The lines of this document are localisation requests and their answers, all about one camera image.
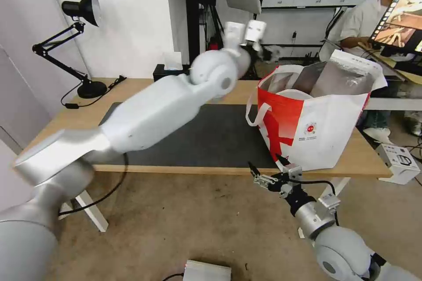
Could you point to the black desk mat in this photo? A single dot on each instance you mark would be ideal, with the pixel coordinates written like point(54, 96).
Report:
point(214, 136)

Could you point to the lit computer screen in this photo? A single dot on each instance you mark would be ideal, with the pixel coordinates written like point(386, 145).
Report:
point(400, 14)

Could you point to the black tissue box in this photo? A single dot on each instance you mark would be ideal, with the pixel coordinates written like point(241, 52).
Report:
point(165, 72)

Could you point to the white cardboard product box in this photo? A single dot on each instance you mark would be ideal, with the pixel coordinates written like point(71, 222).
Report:
point(397, 165)

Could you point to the black articulated desk lamp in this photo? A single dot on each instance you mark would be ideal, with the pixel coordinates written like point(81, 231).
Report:
point(92, 90)

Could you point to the red and white takeout bag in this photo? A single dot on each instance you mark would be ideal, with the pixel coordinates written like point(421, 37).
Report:
point(316, 129)

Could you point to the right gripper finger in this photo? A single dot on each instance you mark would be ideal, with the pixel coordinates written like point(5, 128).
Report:
point(283, 160)
point(263, 180)

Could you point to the black equipment rack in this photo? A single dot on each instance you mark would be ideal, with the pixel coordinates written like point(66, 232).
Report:
point(201, 14)

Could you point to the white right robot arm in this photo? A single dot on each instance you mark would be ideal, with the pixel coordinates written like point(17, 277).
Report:
point(339, 248)

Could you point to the silver finned metal device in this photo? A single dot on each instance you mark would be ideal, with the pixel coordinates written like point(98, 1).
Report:
point(207, 271)

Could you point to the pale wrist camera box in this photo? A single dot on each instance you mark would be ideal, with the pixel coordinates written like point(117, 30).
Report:
point(295, 171)

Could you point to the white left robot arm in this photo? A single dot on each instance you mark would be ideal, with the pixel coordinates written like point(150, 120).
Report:
point(158, 109)

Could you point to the white table leg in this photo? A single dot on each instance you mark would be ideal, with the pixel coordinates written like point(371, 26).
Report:
point(336, 188)
point(94, 213)

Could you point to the person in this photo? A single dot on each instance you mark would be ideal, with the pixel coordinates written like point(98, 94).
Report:
point(359, 21)

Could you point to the silver foil pouch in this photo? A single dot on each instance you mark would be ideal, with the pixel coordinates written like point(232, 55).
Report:
point(336, 73)

